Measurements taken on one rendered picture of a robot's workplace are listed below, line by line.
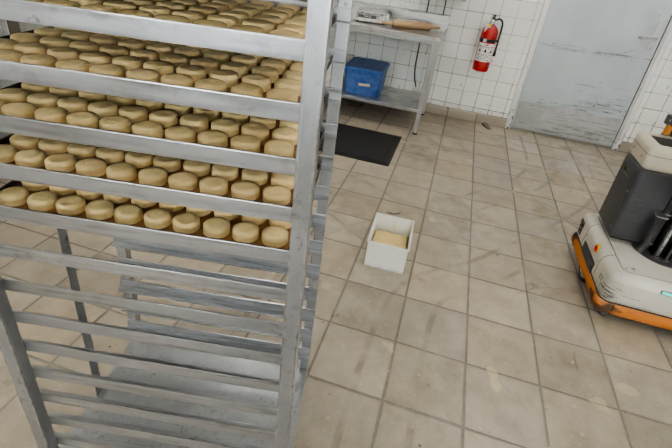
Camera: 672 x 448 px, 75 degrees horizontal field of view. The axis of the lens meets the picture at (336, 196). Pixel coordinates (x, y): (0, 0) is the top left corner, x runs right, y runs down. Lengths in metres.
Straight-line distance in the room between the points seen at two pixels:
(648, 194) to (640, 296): 0.50
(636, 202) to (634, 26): 2.59
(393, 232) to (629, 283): 1.16
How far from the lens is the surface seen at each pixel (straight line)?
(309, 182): 0.67
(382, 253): 2.31
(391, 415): 1.80
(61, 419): 1.42
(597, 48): 4.92
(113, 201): 0.99
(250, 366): 1.67
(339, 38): 1.06
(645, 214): 2.68
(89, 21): 0.75
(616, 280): 2.47
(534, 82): 4.89
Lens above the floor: 1.45
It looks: 30 degrees down
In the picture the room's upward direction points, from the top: 8 degrees clockwise
